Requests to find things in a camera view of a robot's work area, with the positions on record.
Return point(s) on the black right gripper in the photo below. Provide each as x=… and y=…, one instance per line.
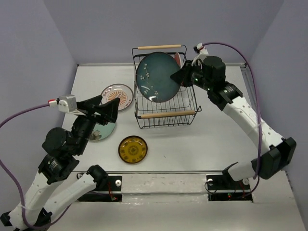
x=182, y=75

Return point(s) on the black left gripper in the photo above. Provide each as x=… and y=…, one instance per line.
x=110, y=109

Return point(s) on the black wire dish rack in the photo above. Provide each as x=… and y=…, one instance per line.
x=180, y=110

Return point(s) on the white plate orange sunburst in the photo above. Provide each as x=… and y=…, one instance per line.
x=121, y=91

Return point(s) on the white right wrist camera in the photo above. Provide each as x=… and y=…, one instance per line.
x=201, y=53

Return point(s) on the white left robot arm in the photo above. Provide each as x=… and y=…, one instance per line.
x=38, y=208

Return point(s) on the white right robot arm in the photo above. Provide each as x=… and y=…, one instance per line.
x=274, y=151

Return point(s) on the large dark teal plate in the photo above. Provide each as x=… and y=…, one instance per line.
x=153, y=77

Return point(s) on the yellow brown rimmed plate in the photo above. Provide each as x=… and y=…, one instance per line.
x=132, y=149

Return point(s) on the pale green plate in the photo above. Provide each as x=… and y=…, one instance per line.
x=101, y=132

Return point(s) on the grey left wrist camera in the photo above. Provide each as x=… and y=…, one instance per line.
x=67, y=103

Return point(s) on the red teal flower plate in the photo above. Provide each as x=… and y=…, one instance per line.
x=178, y=59

